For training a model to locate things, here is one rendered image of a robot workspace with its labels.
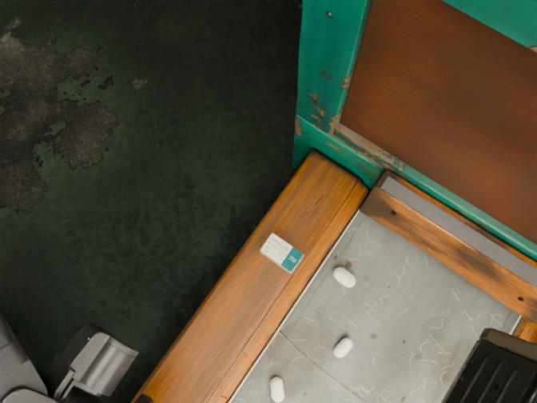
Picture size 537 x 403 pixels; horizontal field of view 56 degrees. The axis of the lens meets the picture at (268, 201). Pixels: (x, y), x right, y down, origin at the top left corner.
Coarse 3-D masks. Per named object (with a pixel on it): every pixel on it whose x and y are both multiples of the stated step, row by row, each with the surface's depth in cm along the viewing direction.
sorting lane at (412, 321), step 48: (384, 240) 83; (336, 288) 81; (384, 288) 81; (432, 288) 81; (288, 336) 80; (336, 336) 80; (384, 336) 79; (432, 336) 79; (288, 384) 78; (336, 384) 78; (384, 384) 78; (432, 384) 77
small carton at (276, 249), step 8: (272, 240) 79; (280, 240) 79; (264, 248) 79; (272, 248) 79; (280, 248) 79; (288, 248) 79; (272, 256) 78; (280, 256) 78; (288, 256) 78; (296, 256) 78; (280, 264) 78; (288, 264) 78; (296, 264) 78; (288, 272) 79
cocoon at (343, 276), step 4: (336, 268) 81; (340, 268) 80; (336, 272) 80; (340, 272) 80; (344, 272) 80; (348, 272) 80; (336, 276) 80; (340, 276) 80; (344, 276) 80; (348, 276) 80; (352, 276) 80; (340, 280) 80; (344, 280) 80; (348, 280) 80; (352, 280) 80; (344, 284) 80; (348, 284) 80; (352, 284) 80
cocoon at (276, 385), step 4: (272, 380) 77; (276, 380) 76; (280, 380) 77; (272, 384) 76; (276, 384) 76; (280, 384) 76; (272, 388) 76; (276, 388) 76; (280, 388) 76; (272, 392) 76; (276, 392) 76; (280, 392) 76; (272, 396) 76; (276, 396) 76; (280, 396) 76; (276, 400) 76; (280, 400) 76
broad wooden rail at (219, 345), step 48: (288, 192) 83; (336, 192) 83; (288, 240) 81; (336, 240) 84; (240, 288) 79; (288, 288) 80; (192, 336) 78; (240, 336) 78; (144, 384) 77; (192, 384) 76; (240, 384) 78
